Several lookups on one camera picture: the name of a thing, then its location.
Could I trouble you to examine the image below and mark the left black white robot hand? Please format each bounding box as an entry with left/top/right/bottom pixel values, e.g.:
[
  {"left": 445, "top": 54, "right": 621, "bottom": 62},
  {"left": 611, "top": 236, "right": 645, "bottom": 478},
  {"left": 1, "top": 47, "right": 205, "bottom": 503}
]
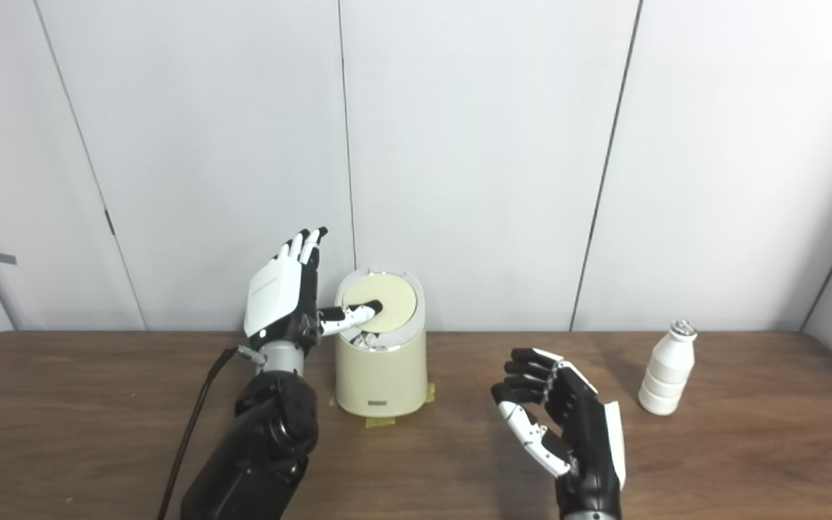
[{"left": 243, "top": 227, "right": 384, "bottom": 355}]

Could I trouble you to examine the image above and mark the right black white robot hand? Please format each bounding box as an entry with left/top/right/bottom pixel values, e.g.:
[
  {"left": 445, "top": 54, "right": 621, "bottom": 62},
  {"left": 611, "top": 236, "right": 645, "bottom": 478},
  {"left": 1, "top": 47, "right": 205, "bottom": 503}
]
[{"left": 490, "top": 348, "right": 626, "bottom": 519}]

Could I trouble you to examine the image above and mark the small white plastic bottle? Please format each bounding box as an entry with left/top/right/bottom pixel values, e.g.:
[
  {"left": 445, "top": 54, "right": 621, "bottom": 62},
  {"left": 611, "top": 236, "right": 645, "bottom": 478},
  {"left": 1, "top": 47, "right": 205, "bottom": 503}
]
[{"left": 637, "top": 321, "right": 698, "bottom": 416}]

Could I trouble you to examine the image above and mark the cream round bin lid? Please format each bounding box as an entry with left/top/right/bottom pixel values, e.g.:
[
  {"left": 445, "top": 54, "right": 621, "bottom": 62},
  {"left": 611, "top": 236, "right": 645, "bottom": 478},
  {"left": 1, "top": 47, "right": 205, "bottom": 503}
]
[{"left": 342, "top": 273, "right": 417, "bottom": 334}]

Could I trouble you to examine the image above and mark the cream-colored bin body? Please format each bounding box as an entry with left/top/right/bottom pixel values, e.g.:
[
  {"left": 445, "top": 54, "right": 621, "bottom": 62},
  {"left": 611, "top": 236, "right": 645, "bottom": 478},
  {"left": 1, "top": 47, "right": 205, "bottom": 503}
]
[{"left": 334, "top": 267, "right": 428, "bottom": 417}]

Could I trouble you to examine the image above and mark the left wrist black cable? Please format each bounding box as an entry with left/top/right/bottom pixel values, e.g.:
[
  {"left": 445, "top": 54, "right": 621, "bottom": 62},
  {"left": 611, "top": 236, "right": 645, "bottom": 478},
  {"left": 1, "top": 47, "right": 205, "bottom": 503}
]
[{"left": 156, "top": 346, "right": 267, "bottom": 520}]

